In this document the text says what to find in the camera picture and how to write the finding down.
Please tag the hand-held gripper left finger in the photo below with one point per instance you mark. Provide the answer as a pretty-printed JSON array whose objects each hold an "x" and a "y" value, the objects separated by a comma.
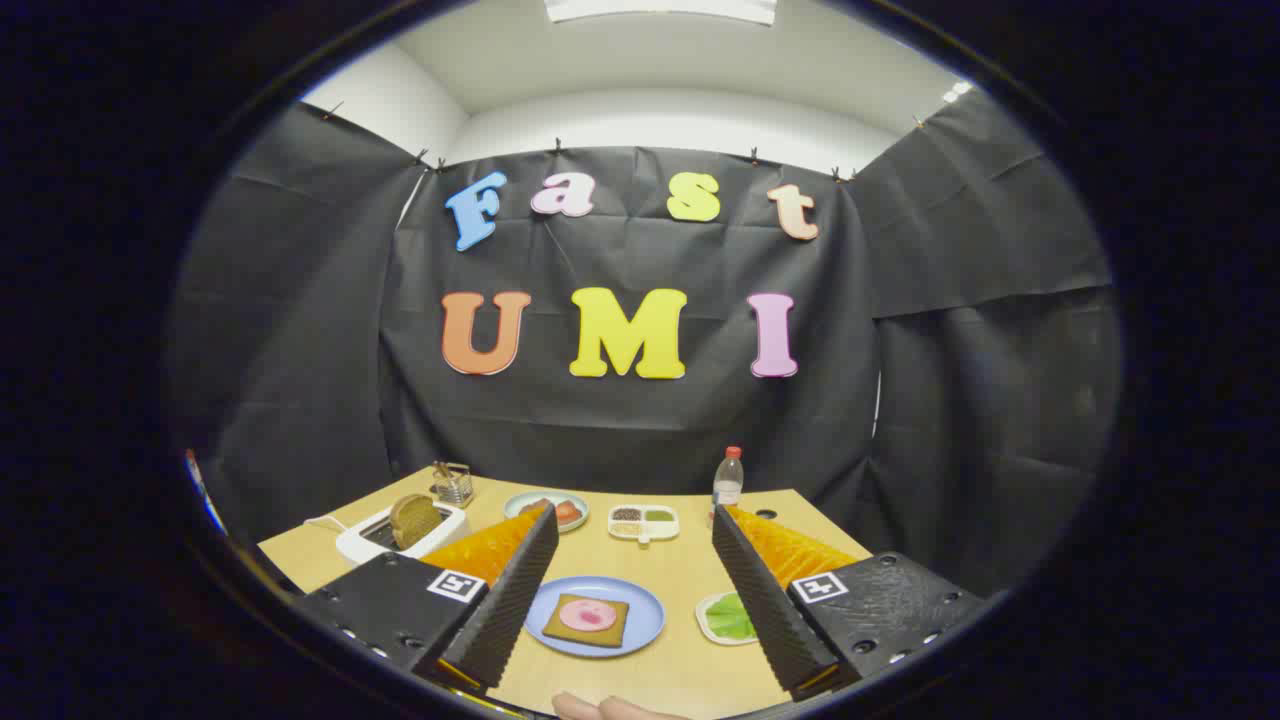
[{"x": 510, "y": 600}]

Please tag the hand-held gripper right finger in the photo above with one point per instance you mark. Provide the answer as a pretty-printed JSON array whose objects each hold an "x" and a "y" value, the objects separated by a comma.
[{"x": 765, "y": 610}]

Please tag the green lettuce leaf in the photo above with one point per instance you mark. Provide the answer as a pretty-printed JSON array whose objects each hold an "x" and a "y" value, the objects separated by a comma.
[{"x": 730, "y": 620}]

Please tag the brown toast slice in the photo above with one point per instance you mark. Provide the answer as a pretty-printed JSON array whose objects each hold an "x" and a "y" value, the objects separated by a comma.
[{"x": 415, "y": 520}]

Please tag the square bread slice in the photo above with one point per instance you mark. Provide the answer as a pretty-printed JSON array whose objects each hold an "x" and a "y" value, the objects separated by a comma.
[{"x": 560, "y": 630}]

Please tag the small white square plate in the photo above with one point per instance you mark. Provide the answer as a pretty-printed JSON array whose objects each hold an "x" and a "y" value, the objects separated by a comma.
[{"x": 702, "y": 615}]

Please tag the pink ham slice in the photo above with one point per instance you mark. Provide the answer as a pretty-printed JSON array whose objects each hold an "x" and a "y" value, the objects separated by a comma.
[{"x": 588, "y": 615}]

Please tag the brown meat patty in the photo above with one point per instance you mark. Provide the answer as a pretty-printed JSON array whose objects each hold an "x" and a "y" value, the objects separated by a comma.
[{"x": 533, "y": 507}]

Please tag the red tomato slice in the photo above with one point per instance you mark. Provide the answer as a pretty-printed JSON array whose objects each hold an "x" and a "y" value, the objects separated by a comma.
[{"x": 568, "y": 512}]

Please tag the pale green plate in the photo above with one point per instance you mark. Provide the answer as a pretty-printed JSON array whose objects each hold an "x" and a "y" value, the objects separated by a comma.
[{"x": 530, "y": 496}]

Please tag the blue plate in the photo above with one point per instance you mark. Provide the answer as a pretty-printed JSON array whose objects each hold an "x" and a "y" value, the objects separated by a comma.
[{"x": 640, "y": 610}]

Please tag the clear red-capped water bottle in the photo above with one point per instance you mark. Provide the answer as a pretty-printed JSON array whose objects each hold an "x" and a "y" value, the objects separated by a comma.
[{"x": 728, "y": 490}]

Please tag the white divided seasoning tray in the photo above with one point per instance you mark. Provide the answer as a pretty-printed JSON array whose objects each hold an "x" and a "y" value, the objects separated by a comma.
[{"x": 645, "y": 530}]

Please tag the white toaster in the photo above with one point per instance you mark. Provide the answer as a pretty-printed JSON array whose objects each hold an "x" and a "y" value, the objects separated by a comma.
[{"x": 355, "y": 545}]

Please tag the black backdrop cloth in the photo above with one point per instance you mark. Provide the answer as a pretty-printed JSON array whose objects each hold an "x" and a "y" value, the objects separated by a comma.
[{"x": 640, "y": 420}]

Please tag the white and red object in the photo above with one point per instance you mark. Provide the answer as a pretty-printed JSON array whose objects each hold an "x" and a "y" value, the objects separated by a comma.
[{"x": 203, "y": 490}]

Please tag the ceiling light panel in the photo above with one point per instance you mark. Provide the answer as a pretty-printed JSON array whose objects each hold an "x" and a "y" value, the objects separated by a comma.
[{"x": 660, "y": 8}]

